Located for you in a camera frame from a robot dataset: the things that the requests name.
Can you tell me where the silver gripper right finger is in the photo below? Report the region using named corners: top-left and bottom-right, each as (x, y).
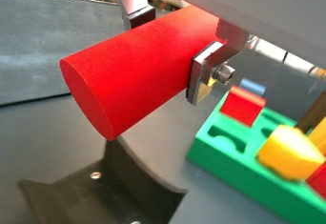
top-left (185, 19), bottom-right (249, 105)

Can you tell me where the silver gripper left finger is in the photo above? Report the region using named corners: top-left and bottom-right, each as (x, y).
top-left (117, 0), bottom-right (154, 30)

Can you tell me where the red cylinder block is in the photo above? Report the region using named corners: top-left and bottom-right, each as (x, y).
top-left (59, 6), bottom-right (218, 140)

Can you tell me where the blue rectangular block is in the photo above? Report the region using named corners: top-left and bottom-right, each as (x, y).
top-left (239, 78), bottom-right (265, 96)

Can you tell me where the red rectangular block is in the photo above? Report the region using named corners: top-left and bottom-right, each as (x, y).
top-left (220, 86), bottom-right (265, 127)

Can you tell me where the green shape sorter base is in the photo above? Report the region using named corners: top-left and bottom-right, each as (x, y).
top-left (184, 91), bottom-right (326, 224)

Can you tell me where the brown arch block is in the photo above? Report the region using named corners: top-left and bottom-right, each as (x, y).
top-left (295, 90), bottom-right (326, 132)

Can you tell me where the yellow pentagon block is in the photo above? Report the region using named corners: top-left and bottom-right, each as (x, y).
top-left (257, 125), bottom-right (324, 181)

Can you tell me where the yellow star block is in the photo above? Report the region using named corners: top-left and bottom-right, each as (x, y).
top-left (308, 116), bottom-right (326, 156)

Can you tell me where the red hexagon block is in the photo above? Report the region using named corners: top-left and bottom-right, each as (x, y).
top-left (305, 161), bottom-right (326, 199)

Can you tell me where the black curved stand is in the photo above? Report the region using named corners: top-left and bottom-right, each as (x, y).
top-left (18, 137), bottom-right (186, 224)

